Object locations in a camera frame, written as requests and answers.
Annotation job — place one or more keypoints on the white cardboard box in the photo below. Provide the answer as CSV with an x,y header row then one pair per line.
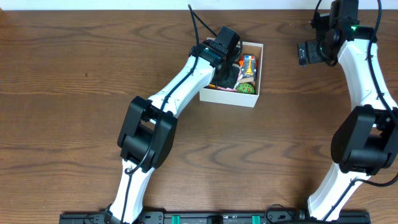
x,y
235,98

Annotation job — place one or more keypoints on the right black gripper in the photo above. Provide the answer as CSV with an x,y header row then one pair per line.
x,y
314,56

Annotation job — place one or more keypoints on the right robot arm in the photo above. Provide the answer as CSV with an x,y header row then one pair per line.
x,y
366,142

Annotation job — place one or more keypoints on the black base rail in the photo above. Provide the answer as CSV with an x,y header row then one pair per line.
x,y
277,215

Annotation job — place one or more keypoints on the wooden pellet drum toy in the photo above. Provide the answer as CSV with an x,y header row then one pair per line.
x,y
250,80

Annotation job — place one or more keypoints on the green patterned ball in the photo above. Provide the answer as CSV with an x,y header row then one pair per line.
x,y
246,88

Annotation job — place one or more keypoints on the orange rubber dog toy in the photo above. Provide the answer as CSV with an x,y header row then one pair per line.
x,y
212,86

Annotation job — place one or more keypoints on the pink white bunny figure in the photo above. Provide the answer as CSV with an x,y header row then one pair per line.
x,y
226,89

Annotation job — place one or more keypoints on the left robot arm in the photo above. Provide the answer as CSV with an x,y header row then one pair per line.
x,y
149,127

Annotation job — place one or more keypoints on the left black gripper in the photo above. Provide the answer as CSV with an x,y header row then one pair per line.
x,y
230,78

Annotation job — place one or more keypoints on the red grey toy truck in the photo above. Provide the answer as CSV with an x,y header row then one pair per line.
x,y
248,65

